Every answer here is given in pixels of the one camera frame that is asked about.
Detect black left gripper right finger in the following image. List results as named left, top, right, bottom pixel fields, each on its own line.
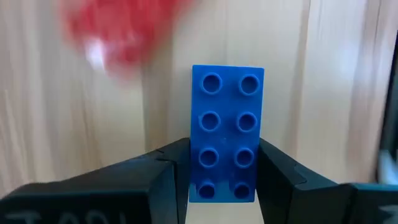
left=254, top=138, right=398, bottom=224

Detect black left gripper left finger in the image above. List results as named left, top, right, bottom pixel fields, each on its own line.
left=0, top=137, right=191, bottom=224

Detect blue toy building block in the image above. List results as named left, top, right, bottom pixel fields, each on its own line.
left=188, top=64, right=266, bottom=203

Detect red toy building block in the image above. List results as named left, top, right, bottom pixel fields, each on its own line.
left=60, top=0, right=193, bottom=77

